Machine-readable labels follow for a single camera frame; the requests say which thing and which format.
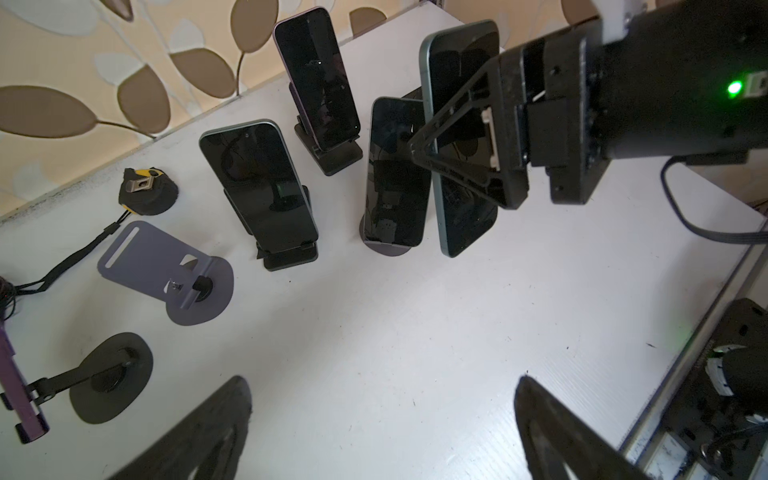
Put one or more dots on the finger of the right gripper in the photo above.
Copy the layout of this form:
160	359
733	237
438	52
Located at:
501	179

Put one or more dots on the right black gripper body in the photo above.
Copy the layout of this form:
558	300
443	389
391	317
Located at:
545	110

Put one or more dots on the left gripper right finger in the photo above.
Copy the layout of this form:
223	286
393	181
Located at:
559	445

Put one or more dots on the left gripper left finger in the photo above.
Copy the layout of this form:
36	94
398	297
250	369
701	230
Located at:
206	444

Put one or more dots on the black phone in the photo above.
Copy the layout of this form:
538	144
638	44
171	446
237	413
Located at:
310	52
447	60
397	190
254	168

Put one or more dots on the purple round phone stand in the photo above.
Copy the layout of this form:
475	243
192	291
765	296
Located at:
195	287

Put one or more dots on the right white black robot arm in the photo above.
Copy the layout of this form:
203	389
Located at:
687	82

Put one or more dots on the black round stand far left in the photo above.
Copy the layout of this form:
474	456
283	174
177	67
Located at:
106	382

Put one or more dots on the black rear phone stand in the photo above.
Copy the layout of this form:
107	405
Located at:
329	161

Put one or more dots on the black folding phone stand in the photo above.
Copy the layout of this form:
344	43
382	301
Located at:
274	261

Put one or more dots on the grey round stand right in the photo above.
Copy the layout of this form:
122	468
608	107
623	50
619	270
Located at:
385	249

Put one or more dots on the black phone on folding stand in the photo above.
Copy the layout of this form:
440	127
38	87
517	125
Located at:
254	168

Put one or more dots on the black yellow round connector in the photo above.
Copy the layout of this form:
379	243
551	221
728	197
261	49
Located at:
147	192

